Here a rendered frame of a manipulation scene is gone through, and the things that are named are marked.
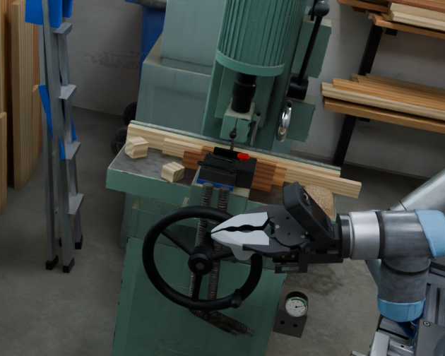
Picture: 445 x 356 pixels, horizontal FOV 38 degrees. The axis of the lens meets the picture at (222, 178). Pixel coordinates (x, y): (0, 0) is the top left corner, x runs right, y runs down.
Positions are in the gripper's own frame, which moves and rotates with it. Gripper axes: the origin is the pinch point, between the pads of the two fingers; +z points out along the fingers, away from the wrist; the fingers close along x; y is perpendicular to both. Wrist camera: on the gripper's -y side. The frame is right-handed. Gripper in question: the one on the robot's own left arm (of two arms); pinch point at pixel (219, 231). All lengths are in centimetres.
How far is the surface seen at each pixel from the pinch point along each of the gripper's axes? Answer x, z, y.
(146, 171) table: 52, 20, 45
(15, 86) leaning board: 165, 97, 115
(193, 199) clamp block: 38, 7, 40
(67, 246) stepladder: 92, 67, 137
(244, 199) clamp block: 37, -5, 39
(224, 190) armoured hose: 38, 0, 36
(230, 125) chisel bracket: 61, -2, 38
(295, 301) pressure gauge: 26, -17, 68
